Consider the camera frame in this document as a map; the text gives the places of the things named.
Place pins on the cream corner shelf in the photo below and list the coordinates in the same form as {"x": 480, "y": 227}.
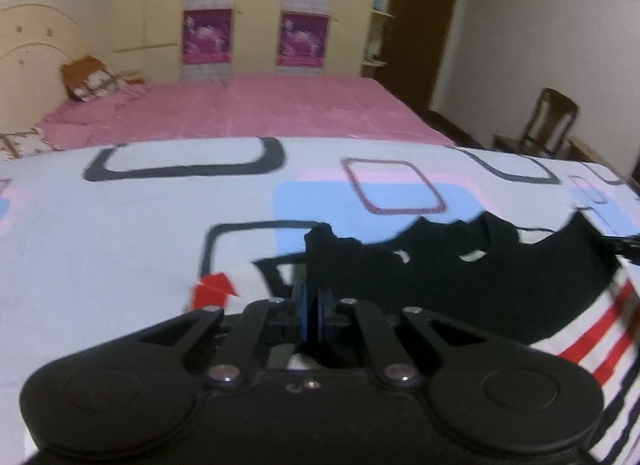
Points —
{"x": 380, "y": 10}

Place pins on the brown patterned pillow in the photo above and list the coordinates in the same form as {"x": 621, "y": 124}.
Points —
{"x": 90, "y": 79}

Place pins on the white floral pillow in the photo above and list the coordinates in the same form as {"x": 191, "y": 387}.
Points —
{"x": 25, "y": 144}

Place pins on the striped knit sweater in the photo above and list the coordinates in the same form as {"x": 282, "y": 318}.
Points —
{"x": 450, "y": 285}

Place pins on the dark wooden door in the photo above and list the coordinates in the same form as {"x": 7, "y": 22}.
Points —
{"x": 425, "y": 30}

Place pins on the pink bed sheet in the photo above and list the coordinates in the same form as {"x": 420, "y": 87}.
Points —
{"x": 275, "y": 105}

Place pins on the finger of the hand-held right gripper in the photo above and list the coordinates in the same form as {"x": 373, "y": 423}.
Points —
{"x": 622, "y": 246}

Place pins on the cream rounded headboard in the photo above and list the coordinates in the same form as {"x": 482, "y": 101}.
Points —
{"x": 30, "y": 55}

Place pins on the purple wall poster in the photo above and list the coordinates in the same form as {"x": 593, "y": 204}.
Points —
{"x": 206, "y": 37}
{"x": 302, "y": 40}

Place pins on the wooden chair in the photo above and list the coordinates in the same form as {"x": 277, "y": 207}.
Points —
{"x": 547, "y": 120}

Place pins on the printed geometric bedsheet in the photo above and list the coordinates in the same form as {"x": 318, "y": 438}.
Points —
{"x": 125, "y": 245}

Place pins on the cream wardrobe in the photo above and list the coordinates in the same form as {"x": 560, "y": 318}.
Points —
{"x": 260, "y": 10}

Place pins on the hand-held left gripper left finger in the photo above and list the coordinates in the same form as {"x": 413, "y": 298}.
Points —
{"x": 301, "y": 305}

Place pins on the wooden bed frame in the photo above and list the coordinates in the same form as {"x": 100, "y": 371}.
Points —
{"x": 595, "y": 155}

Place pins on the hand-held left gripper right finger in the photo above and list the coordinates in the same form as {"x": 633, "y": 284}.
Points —
{"x": 322, "y": 307}

